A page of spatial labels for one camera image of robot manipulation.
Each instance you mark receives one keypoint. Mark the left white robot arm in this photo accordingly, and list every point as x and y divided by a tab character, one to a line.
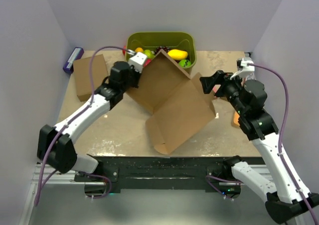
56	143

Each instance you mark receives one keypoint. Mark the orange fruit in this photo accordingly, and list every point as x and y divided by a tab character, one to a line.
139	49

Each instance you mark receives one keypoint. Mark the yellow mango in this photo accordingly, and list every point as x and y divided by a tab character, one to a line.
178	55

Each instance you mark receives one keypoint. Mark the purple white box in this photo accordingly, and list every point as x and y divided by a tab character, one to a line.
75	55

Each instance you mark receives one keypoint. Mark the pink sponge block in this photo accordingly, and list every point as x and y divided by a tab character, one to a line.
216	88

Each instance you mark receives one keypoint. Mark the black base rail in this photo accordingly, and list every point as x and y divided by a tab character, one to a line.
117	173

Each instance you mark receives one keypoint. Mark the olive green plastic bin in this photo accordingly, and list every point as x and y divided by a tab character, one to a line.
172	39

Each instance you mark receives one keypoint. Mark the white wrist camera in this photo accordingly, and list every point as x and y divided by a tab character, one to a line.
137	60
243	68

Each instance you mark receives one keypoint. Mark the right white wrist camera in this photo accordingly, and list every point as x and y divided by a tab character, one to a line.
243	68

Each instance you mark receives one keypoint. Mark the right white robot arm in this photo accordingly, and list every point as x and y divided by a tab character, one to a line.
285	196

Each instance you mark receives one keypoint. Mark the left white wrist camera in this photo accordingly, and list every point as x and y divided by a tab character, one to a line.
137	60

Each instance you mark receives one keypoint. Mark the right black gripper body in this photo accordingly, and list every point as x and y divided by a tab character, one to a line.
232	89

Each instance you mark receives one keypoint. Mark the orange sponge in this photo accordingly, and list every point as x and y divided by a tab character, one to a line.
235	120

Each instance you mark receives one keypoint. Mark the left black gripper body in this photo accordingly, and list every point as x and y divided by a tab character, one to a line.
134	79

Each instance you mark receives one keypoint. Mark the upper purple grapes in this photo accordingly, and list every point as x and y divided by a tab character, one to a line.
164	48

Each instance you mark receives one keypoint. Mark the pink dragon fruit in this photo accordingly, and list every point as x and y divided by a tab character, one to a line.
147	62

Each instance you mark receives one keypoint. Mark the brown cardboard paper box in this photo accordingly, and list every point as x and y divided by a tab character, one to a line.
179	108

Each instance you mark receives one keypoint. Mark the red fruit behind bin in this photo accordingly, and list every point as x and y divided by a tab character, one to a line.
124	50

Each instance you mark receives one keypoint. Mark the red white toothpaste box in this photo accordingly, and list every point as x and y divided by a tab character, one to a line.
251	76

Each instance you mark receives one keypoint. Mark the green pear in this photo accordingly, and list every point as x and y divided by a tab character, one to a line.
149	53

